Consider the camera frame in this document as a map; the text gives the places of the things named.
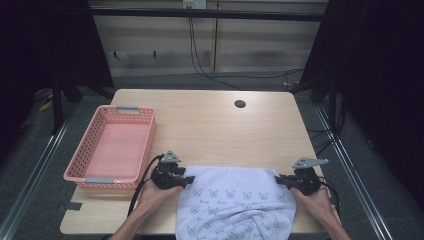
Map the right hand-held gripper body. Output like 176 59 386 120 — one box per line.
287 157 330 197

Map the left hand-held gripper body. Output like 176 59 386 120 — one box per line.
150 149 188 192

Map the white printed towel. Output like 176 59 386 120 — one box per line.
175 165 298 240

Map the pink plastic basket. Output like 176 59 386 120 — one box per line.
63 104 158 192

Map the person's left hand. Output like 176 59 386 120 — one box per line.
137 179 185 215

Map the person's right hand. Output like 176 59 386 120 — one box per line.
290 184 335 224

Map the black curtain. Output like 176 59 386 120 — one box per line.
0 0 115 161
299 0 424 209

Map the black metal stand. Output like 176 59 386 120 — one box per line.
50 68 115 136

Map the yellow floor item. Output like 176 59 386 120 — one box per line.
38 99 54 113

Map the black horizontal bar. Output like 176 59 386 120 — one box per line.
89 8 330 22

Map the left hand-held gripper black cable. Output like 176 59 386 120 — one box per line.
127 153 166 218

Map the hand-held gripper black cable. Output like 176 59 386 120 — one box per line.
127 153 166 218
319 176 342 216

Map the right hand-held gripper black cable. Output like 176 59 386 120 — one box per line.
319 176 342 216

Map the metal floor rail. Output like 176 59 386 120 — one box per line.
314 103 395 240
0 108 82 240

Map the bundle of black cables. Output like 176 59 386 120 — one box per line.
305 99 346 157

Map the black hanging wall cable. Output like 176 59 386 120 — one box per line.
187 15 242 91

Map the white wall power outlet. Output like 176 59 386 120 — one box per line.
182 0 208 10

